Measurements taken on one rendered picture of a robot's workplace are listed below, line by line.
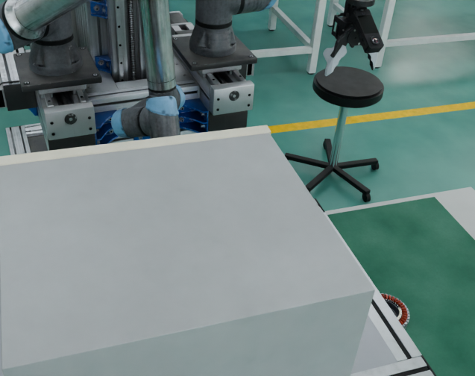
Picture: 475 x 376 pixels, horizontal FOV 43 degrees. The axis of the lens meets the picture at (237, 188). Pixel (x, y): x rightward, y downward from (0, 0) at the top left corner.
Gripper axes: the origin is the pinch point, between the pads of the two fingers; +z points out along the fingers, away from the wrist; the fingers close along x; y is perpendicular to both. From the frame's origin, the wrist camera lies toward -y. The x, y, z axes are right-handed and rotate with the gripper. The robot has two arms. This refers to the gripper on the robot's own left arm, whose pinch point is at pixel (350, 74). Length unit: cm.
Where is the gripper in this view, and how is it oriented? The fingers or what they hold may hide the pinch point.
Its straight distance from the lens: 163.3
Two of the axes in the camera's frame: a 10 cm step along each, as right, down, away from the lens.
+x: -9.2, 1.8, -3.4
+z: -0.6, 8.0, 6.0
